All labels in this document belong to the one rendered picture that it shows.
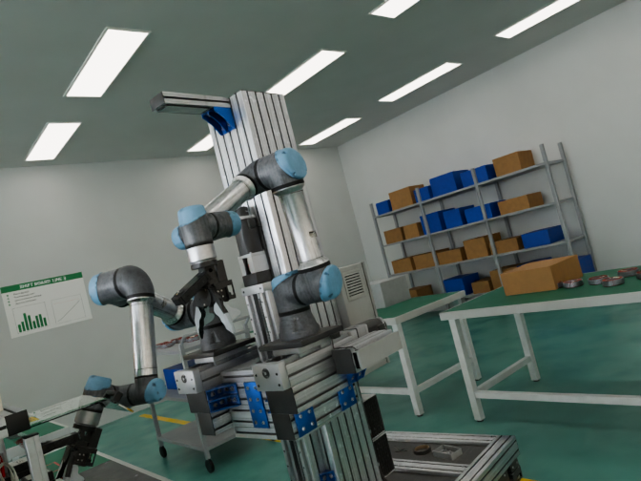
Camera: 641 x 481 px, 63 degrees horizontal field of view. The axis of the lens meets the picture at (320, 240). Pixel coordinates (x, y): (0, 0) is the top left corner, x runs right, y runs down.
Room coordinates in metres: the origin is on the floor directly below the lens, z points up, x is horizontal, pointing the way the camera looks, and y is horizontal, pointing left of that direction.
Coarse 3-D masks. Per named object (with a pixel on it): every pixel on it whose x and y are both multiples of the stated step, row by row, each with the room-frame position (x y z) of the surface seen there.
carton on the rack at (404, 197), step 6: (408, 186) 8.05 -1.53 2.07; (414, 186) 8.15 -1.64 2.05; (420, 186) 8.25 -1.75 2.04; (396, 192) 8.23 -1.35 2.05; (402, 192) 8.15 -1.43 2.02; (408, 192) 8.06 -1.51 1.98; (390, 198) 8.34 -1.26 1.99; (396, 198) 8.26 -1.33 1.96; (402, 198) 8.18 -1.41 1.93; (408, 198) 8.08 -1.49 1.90; (414, 198) 8.10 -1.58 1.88; (396, 204) 8.28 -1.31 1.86; (402, 204) 8.20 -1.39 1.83; (408, 204) 8.11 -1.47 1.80
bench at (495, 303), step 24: (576, 288) 3.09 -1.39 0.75; (600, 288) 2.90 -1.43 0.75; (624, 288) 2.73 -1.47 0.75; (456, 312) 3.39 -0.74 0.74; (480, 312) 3.26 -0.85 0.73; (504, 312) 3.13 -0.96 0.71; (456, 336) 3.47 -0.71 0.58; (528, 336) 3.99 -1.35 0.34; (528, 360) 3.94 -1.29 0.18; (480, 408) 3.47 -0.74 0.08
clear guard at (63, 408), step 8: (72, 400) 1.52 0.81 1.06; (80, 400) 1.48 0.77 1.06; (88, 400) 1.44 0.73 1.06; (96, 400) 1.40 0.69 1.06; (104, 400) 1.39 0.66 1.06; (112, 400) 1.40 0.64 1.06; (48, 408) 1.47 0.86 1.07; (56, 408) 1.43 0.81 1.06; (64, 408) 1.40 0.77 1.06; (72, 408) 1.36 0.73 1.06; (80, 408) 1.35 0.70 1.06; (112, 408) 1.56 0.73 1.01; (120, 408) 1.47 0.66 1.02; (128, 408) 1.42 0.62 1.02; (32, 416) 1.41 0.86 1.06; (40, 416) 1.37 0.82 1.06; (48, 416) 1.34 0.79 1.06; (56, 416) 1.31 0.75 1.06; (32, 424) 1.29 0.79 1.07; (40, 424) 1.29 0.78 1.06
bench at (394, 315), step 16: (400, 304) 4.49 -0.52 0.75; (416, 304) 4.21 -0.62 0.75; (432, 304) 4.09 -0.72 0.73; (384, 320) 3.88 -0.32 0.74; (400, 320) 3.83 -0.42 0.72; (464, 320) 4.37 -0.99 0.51; (400, 336) 3.85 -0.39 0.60; (464, 336) 4.38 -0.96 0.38; (400, 352) 3.88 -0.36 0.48; (448, 368) 4.19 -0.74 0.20; (416, 384) 3.88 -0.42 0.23; (432, 384) 4.00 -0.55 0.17; (416, 400) 3.85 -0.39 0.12
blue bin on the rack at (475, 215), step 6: (486, 204) 7.08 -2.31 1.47; (492, 204) 7.10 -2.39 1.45; (468, 210) 7.31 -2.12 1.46; (474, 210) 7.24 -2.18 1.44; (480, 210) 7.17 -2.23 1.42; (486, 210) 7.10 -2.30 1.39; (492, 210) 7.08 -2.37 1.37; (498, 210) 7.16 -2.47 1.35; (468, 216) 7.33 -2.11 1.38; (474, 216) 7.26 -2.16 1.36; (480, 216) 7.19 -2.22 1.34; (492, 216) 7.05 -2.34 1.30; (468, 222) 7.35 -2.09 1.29
